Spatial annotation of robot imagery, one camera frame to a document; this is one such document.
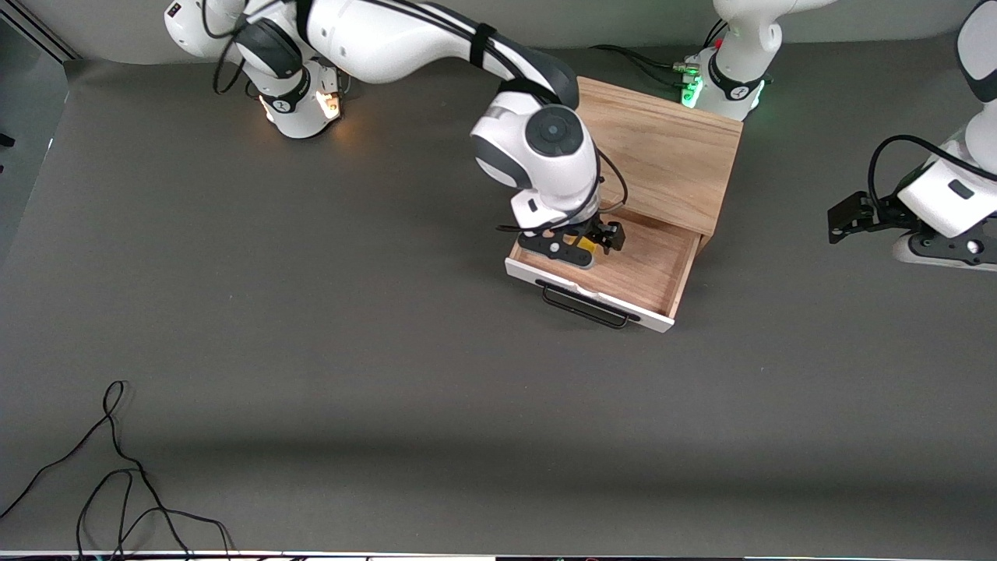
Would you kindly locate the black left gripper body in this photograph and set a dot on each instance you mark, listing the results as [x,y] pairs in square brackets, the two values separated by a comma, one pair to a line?
[886,214]

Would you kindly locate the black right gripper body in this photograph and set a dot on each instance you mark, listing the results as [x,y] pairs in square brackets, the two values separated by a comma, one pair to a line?
[598,230]

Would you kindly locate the yellow wooden cube block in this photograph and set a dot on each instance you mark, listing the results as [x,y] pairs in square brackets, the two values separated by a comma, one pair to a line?
[587,247]

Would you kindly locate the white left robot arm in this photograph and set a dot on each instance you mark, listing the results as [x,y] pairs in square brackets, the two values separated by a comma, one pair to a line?
[974,117]

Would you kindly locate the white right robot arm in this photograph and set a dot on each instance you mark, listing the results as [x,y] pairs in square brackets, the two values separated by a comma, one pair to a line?
[436,47]

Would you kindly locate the wooden drawer cabinet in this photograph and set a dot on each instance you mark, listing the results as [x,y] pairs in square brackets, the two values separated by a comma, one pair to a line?
[670,156]

